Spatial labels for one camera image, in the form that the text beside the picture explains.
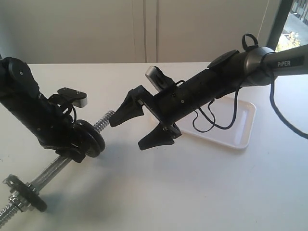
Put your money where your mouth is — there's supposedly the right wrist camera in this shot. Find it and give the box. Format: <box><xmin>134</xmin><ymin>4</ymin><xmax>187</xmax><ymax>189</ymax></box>
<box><xmin>145</xmin><ymin>66</ymin><xmax>175</xmax><ymax>92</ymax></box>

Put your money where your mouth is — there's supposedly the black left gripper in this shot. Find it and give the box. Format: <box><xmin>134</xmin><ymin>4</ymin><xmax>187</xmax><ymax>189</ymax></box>
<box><xmin>9</xmin><ymin>93</ymin><xmax>86</xmax><ymax>163</ymax></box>

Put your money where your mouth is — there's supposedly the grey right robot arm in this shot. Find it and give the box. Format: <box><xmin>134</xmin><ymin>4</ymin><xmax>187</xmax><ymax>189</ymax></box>
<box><xmin>109</xmin><ymin>38</ymin><xmax>308</xmax><ymax>150</ymax></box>

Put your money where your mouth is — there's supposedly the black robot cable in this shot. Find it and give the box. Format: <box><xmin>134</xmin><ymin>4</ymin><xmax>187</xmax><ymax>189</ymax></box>
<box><xmin>192</xmin><ymin>72</ymin><xmax>308</xmax><ymax>140</ymax></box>

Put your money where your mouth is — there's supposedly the white plastic tray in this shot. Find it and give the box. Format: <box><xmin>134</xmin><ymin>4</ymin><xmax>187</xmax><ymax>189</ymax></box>
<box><xmin>176</xmin><ymin>96</ymin><xmax>256</xmax><ymax>149</ymax></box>

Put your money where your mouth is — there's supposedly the chrome threaded dumbbell bar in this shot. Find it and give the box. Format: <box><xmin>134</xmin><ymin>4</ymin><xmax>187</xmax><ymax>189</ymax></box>
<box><xmin>0</xmin><ymin>110</ymin><xmax>115</xmax><ymax>226</ymax></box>

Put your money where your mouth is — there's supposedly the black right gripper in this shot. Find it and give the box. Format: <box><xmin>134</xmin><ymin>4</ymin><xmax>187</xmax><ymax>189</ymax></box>
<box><xmin>109</xmin><ymin>50</ymin><xmax>248</xmax><ymax>151</ymax></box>

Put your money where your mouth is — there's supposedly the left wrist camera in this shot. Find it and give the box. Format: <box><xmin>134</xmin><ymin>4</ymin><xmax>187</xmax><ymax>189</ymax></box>
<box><xmin>57</xmin><ymin>87</ymin><xmax>88</xmax><ymax>108</ymax></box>

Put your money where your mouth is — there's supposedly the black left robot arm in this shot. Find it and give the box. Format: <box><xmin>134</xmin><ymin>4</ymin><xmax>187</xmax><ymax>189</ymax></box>
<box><xmin>0</xmin><ymin>57</ymin><xmax>85</xmax><ymax>163</ymax></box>

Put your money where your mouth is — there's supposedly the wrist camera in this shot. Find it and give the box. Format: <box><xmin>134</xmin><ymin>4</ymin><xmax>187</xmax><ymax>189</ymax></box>
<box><xmin>145</xmin><ymin>66</ymin><xmax>175</xmax><ymax>92</ymax></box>
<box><xmin>57</xmin><ymin>87</ymin><xmax>88</xmax><ymax>108</ymax></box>

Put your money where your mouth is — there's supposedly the chrome spinlock collar nut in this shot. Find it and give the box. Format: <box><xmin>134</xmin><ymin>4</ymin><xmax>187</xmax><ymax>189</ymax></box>
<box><xmin>9</xmin><ymin>191</ymin><xmax>31</xmax><ymax>212</ymax></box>

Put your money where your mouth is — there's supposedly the black weight plate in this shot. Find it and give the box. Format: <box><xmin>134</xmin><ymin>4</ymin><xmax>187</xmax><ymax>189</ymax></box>
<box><xmin>83</xmin><ymin>121</ymin><xmax>105</xmax><ymax>158</ymax></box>
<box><xmin>74</xmin><ymin>119</ymin><xmax>100</xmax><ymax>158</ymax></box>
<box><xmin>3</xmin><ymin>175</ymin><xmax>47</xmax><ymax>212</ymax></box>

